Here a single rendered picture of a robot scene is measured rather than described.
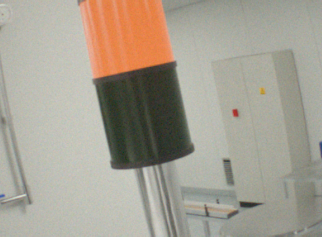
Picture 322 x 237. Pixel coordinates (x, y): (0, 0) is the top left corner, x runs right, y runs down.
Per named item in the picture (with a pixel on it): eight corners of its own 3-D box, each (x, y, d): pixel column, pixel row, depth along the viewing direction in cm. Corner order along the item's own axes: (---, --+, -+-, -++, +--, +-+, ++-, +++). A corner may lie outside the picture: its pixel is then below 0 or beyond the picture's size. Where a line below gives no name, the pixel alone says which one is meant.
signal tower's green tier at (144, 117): (139, 166, 32) (120, 78, 32) (97, 163, 36) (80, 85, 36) (208, 143, 35) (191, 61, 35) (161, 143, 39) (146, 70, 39)
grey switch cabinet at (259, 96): (295, 213, 716) (269, 53, 696) (236, 208, 816) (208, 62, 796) (315, 201, 740) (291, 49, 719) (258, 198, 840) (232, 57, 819)
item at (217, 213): (241, 217, 478) (238, 200, 476) (227, 224, 470) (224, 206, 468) (60, 188, 777) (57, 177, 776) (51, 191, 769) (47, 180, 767)
